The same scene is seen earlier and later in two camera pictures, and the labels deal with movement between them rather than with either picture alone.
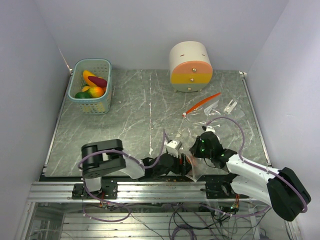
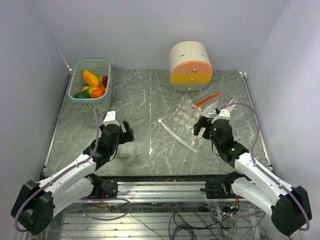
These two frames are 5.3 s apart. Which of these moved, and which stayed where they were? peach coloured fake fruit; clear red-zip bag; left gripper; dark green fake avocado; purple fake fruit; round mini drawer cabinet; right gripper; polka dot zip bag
Moved: right gripper; polka dot zip bag; purple fake fruit; left gripper
Stayed: round mini drawer cabinet; peach coloured fake fruit; dark green fake avocado; clear red-zip bag
